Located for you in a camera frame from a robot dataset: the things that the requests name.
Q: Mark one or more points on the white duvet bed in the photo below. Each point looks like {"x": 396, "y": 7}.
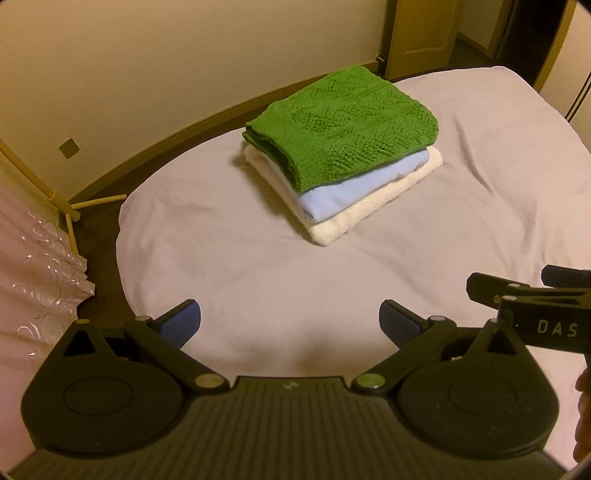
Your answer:
{"x": 277, "y": 277}

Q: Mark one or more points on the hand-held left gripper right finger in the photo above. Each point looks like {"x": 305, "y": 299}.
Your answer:
{"x": 397, "y": 323}

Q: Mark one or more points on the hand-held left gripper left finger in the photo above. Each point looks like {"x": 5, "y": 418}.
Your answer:
{"x": 184, "y": 323}

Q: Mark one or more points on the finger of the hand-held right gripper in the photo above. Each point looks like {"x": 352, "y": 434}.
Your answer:
{"x": 485, "y": 286}
{"x": 563, "y": 276}

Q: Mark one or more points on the folded light blue garment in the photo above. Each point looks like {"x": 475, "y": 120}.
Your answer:
{"x": 351, "y": 194}

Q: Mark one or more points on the yellow wooden stand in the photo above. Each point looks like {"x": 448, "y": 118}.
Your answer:
{"x": 99, "y": 201}

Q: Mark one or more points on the folded cream garment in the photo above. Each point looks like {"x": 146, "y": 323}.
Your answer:
{"x": 332, "y": 233}

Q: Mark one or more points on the yellow wooden door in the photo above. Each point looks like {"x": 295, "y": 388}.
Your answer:
{"x": 425, "y": 37}

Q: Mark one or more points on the person's right hand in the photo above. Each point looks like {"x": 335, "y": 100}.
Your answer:
{"x": 584, "y": 443}

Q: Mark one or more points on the pink embroidered curtain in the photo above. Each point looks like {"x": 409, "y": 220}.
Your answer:
{"x": 37, "y": 300}

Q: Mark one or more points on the square wall socket plate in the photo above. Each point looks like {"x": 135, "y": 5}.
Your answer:
{"x": 69, "y": 147}

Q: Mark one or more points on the green knitted sweater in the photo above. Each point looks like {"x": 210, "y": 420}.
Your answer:
{"x": 341, "y": 120}

